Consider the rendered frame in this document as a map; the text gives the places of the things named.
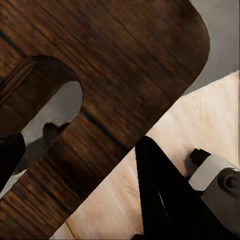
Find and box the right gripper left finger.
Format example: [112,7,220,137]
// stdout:
[0,133,26,193]

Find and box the cutting board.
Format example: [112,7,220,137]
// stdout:
[0,0,210,240]

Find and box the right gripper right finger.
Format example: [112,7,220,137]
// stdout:
[135,135,234,240]

